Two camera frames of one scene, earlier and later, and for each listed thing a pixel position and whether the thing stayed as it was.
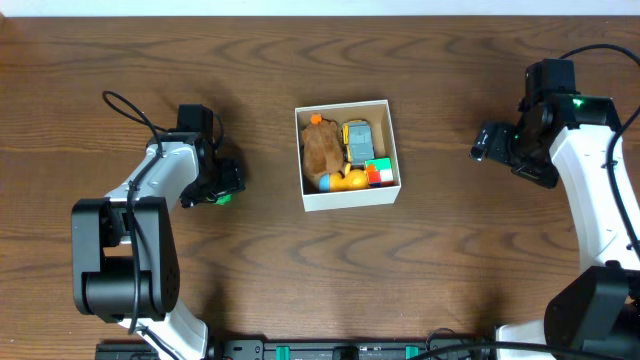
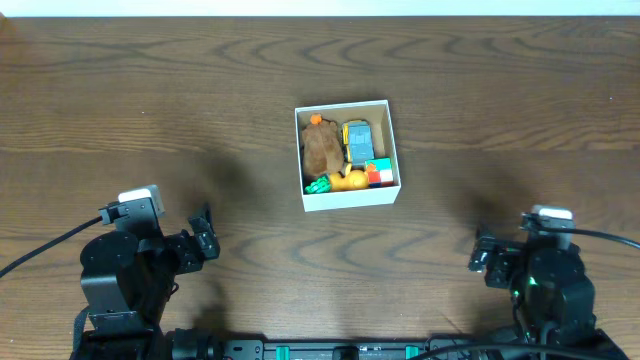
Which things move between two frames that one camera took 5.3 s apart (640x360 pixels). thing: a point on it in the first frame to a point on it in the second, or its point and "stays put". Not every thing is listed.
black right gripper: x=496 y=145 to x=486 y=258
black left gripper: x=226 y=181 to x=201 y=242
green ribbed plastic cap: x=224 y=199 to x=321 y=185
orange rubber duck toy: x=353 y=180 stays put
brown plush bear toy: x=323 y=151 stays put
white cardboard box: x=377 y=112 stays put
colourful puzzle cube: x=379 y=172 stays put
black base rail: x=294 y=349 stays put
